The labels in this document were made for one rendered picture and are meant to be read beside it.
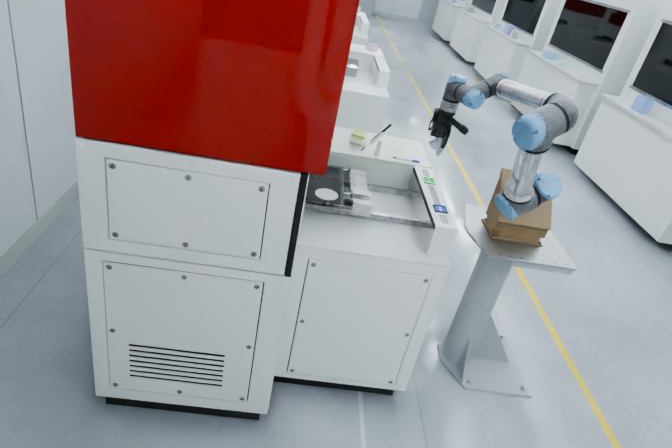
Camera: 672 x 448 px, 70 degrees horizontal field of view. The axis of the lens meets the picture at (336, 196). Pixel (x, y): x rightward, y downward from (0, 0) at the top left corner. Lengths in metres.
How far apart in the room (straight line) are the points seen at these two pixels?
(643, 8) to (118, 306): 5.94
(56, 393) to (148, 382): 0.45
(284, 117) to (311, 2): 0.32
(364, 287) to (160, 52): 1.16
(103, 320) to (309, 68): 1.20
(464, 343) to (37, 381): 1.98
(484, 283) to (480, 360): 0.58
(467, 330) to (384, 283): 0.76
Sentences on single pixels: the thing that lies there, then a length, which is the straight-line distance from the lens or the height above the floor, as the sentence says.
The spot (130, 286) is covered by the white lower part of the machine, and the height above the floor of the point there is 0.68.
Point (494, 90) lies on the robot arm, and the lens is 2.07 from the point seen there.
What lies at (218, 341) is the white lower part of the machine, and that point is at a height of 0.47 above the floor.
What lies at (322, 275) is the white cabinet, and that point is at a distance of 1.94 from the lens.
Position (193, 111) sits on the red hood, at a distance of 1.45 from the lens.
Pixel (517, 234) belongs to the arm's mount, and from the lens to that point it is 2.30.
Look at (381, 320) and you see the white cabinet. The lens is 2.10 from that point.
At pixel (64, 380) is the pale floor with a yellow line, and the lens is 2.51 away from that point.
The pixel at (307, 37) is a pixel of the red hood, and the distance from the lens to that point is 1.35.
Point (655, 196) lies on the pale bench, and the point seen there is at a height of 0.38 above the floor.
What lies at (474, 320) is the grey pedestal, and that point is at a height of 0.33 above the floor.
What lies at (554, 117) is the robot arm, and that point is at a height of 1.49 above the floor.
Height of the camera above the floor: 1.88
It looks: 28 degrees down
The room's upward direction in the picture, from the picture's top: 12 degrees clockwise
